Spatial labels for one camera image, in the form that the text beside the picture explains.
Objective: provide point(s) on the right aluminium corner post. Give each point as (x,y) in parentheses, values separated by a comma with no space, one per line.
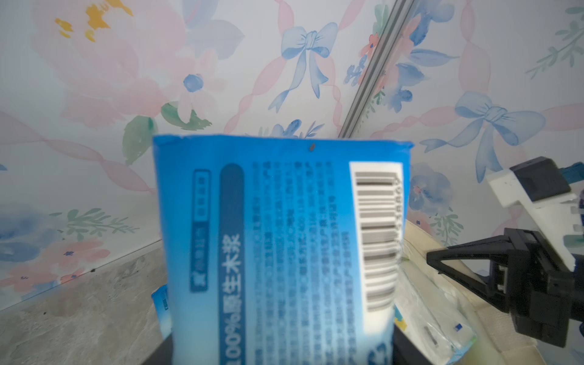
(390,26)

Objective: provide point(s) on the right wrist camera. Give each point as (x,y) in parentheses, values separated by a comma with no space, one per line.
(540,188)

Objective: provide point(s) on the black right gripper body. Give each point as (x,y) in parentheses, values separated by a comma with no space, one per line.
(531,283)

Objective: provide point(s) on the white tissue pack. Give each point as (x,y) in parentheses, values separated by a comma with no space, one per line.
(430,318)

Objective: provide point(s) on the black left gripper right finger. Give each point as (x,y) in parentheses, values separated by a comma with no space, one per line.
(405,352)

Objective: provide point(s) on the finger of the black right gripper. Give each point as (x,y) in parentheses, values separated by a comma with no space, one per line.
(465,260)

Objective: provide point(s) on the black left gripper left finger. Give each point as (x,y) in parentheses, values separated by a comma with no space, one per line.
(162,355)

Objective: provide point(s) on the cream canvas bag starry print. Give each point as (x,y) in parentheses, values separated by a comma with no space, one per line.
(497,341)

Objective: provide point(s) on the blue tissue pack barcode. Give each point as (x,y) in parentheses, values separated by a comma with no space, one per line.
(162,309)

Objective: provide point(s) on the blue tissue pack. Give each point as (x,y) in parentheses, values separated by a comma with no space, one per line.
(281,250)

